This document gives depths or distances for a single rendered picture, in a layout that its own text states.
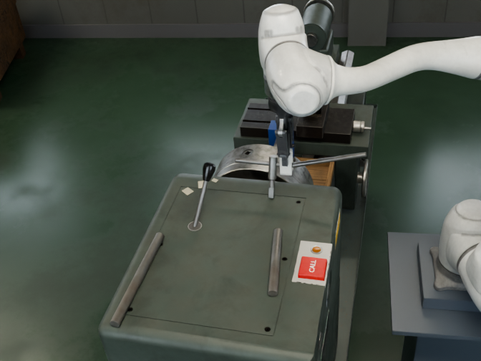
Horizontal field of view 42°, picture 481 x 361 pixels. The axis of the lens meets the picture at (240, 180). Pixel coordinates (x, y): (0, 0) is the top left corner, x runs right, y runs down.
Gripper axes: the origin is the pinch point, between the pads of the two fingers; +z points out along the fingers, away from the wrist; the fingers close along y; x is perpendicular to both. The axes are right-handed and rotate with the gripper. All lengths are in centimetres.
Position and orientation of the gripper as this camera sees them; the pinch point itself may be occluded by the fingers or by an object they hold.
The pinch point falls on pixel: (286, 161)
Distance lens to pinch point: 159.2
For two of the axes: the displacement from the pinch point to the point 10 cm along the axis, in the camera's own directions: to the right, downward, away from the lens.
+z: 0.8, 7.8, 6.3
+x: -9.7, -0.9, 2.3
